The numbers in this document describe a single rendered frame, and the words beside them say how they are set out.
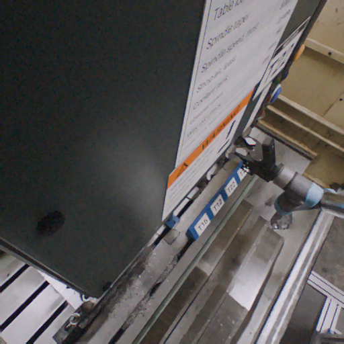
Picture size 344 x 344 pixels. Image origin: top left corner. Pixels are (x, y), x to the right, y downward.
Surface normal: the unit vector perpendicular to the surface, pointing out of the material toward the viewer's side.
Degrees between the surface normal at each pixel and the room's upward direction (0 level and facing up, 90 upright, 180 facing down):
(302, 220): 17
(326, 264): 0
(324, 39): 90
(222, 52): 90
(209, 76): 90
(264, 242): 8
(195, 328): 8
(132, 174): 90
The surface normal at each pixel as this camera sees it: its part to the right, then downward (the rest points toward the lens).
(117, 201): 0.79, 0.56
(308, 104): -0.61, 0.64
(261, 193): -0.16, -0.22
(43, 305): 0.10, -0.52
